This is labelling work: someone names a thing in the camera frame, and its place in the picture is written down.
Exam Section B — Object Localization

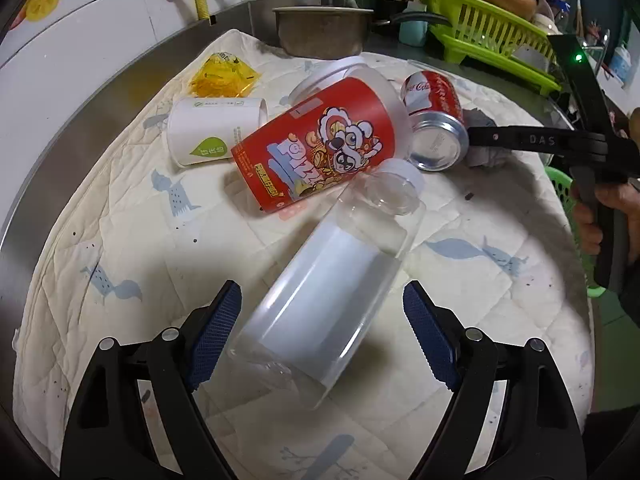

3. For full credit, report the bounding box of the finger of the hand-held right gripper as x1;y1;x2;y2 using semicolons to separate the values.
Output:
466;124;608;157

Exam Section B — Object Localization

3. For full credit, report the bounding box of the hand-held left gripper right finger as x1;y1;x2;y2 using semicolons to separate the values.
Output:
402;280;583;480

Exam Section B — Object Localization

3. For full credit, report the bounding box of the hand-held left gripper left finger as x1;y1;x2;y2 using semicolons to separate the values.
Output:
60;280;243;480

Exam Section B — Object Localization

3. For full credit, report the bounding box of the grey paper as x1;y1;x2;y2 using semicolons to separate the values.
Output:
462;109;502;169

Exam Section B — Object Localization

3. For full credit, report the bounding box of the green plastic basket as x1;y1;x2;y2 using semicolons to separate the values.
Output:
544;166;607;299

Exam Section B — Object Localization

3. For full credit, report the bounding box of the red soda can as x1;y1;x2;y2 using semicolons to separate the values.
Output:
401;71;470;174

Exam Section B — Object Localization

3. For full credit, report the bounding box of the clear plastic bottle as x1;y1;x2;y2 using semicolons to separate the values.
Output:
229;157;427;412

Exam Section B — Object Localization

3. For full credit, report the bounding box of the white paper cup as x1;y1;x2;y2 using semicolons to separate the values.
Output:
167;97;269;169

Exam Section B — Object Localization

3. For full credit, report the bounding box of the red printed plastic cup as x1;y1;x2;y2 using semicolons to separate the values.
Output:
231;66;412;217

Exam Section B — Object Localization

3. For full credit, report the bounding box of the yellow plastic wrapper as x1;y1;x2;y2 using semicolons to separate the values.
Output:
188;52;259;99

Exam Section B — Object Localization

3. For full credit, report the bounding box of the person's right hand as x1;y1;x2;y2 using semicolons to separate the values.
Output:
570;177;640;261

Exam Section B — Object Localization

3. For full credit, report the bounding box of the white bowl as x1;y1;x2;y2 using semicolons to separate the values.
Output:
532;12;559;37

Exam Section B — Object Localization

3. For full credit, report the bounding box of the green dish rack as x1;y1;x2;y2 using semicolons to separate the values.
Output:
409;0;562;94

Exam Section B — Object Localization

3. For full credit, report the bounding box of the white quilted blanket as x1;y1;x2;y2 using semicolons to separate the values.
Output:
12;29;596;480

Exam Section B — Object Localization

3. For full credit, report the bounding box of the teal cup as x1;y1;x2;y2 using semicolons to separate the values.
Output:
399;10;432;47

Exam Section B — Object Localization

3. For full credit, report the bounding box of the metal pot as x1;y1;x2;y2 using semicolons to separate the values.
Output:
272;6;374;59

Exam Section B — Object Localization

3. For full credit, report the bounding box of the yellow fruit wall sticker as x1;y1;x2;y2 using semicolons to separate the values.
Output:
24;0;62;24

